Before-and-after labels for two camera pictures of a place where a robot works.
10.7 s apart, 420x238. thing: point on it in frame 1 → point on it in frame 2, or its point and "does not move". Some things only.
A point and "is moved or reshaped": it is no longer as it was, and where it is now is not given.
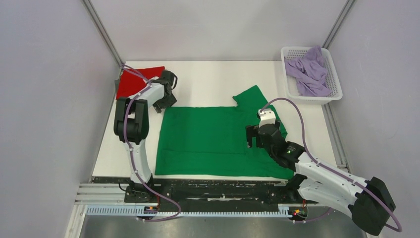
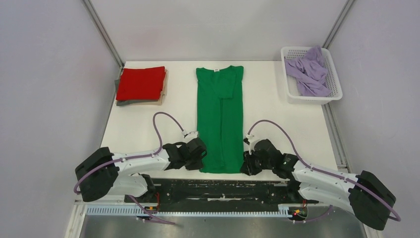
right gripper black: [251, 132] → [247, 168]
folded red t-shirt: [129, 84] does not move
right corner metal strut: [346, 8] does not move
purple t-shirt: [310, 72] does not move
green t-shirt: [212, 141] is moved or reshaped
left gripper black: [158, 106] → [198, 165]
